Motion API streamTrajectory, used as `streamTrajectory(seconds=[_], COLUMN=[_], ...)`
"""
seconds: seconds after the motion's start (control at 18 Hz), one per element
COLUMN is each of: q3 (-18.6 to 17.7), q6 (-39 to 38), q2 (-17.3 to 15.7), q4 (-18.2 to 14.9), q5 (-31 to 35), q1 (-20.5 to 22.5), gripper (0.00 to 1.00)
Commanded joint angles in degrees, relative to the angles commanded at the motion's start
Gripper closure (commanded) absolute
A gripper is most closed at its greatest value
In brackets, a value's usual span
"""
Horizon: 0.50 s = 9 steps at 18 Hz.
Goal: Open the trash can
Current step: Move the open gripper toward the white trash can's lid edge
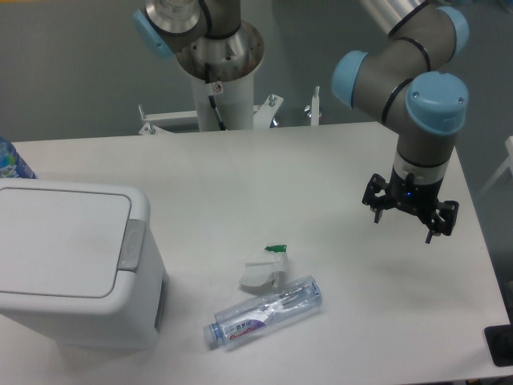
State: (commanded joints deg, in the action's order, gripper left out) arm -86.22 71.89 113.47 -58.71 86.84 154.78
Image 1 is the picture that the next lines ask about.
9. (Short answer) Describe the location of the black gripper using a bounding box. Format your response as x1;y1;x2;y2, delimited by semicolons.
362;167;459;244

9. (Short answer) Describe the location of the empty clear plastic bottle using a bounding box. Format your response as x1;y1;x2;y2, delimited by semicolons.
204;276;322;349

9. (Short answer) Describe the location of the black device at table edge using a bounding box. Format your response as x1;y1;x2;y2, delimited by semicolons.
484;324;512;367

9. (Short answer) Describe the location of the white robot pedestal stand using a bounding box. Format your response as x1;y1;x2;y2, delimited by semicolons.
136;19;322;136

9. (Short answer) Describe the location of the blue labelled bottle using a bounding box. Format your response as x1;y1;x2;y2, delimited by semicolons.
1;137;37;179

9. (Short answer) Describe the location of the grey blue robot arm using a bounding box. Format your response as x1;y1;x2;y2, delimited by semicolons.
133;1;469;237

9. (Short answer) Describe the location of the white frame at right edge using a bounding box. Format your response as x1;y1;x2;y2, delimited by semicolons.
477;136;512;199

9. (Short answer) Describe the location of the black cable on pedestal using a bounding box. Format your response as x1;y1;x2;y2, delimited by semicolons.
204;61;228;132

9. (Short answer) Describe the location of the white push-lid trash can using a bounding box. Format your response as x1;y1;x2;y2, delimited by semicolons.
1;179;168;350

